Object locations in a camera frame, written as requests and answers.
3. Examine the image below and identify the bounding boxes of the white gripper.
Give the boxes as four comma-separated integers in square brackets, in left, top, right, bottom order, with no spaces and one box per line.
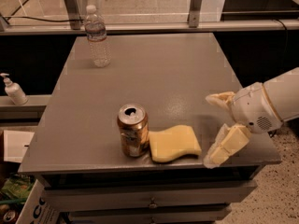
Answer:
[203,82,282,169]

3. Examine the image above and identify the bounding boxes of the yellow sponge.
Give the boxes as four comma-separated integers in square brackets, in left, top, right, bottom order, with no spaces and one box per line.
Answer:
[149,125,202,163]

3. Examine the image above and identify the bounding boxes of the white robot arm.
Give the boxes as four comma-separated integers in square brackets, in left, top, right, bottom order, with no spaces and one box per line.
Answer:
[203,67,299,169]

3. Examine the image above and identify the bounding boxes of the orange soda can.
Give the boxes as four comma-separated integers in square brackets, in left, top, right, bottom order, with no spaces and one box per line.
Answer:
[117,104,150,158]

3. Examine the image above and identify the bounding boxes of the red soda can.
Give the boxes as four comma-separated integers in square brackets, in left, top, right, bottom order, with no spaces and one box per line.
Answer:
[3,210,18,224]

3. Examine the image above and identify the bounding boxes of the grey cabinet with drawers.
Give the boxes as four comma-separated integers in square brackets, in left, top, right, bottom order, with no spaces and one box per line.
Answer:
[20,34,280,224]

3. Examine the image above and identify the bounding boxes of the top drawer knob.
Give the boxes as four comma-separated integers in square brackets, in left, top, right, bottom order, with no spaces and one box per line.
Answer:
[149,198,158,209]

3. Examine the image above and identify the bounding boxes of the clear plastic water bottle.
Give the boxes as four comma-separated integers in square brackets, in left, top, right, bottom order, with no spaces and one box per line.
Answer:
[84,5,110,67]

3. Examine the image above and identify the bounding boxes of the white cardboard box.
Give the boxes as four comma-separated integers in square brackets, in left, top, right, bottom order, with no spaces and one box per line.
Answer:
[1,130,59,224]

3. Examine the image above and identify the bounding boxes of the white pump dispenser bottle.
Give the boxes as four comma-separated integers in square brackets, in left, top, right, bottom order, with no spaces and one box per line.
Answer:
[0,73,28,105]

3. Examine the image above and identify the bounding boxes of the green snack bag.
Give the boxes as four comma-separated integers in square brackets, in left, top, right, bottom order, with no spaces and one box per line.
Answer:
[0,175,35,203]

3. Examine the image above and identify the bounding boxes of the metal window frame rail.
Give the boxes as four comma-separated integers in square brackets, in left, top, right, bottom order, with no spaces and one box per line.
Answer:
[1,0,299,35]

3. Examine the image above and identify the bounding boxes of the black cable behind glass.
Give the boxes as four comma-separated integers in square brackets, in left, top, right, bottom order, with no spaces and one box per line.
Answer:
[0,14,84,24]

